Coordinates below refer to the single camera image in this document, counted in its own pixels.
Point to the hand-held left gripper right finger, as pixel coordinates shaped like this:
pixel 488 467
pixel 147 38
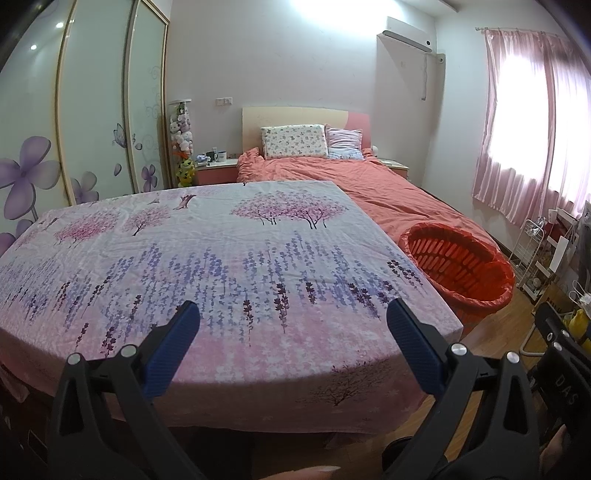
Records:
pixel 415 346

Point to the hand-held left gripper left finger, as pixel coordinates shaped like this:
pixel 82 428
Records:
pixel 173 344

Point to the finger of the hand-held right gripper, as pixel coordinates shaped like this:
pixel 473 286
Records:
pixel 565 387

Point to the orange-red plastic basket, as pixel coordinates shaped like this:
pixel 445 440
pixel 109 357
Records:
pixel 457 263

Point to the person's right hand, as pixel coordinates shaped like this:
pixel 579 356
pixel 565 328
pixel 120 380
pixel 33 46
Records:
pixel 551 454

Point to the person's left hand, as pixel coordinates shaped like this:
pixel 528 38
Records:
pixel 314 474

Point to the yellow bag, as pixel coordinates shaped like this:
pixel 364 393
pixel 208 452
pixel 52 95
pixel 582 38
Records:
pixel 579 327

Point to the cardboard box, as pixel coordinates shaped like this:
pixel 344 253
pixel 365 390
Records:
pixel 551 302

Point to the floral tablecloth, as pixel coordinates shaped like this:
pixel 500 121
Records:
pixel 207 258

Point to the pink white nightstand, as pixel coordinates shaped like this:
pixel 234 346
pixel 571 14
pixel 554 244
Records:
pixel 217 174
pixel 397 167

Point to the coral duvet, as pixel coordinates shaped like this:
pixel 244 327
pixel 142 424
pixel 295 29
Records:
pixel 360 180

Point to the white mug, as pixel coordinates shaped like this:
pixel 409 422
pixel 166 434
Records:
pixel 221 157

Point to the pink curtain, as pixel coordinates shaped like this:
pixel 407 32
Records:
pixel 508 166

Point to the plush toy column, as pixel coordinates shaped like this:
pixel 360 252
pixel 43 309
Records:
pixel 181 138

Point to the striped pink pillow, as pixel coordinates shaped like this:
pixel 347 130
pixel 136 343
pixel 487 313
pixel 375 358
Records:
pixel 344 141

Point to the floral white pillow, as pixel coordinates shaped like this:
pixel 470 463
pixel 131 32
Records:
pixel 293 141

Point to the flower print wardrobe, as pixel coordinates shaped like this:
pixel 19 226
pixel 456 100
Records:
pixel 92 115

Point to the cream pink headboard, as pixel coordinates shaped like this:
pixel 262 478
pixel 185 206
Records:
pixel 295 117

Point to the white pipe cover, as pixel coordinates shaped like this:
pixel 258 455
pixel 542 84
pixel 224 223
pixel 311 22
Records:
pixel 436 60

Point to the white air conditioner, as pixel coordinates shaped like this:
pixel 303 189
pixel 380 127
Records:
pixel 404 32

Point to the wall socket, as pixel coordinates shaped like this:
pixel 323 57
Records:
pixel 224 102

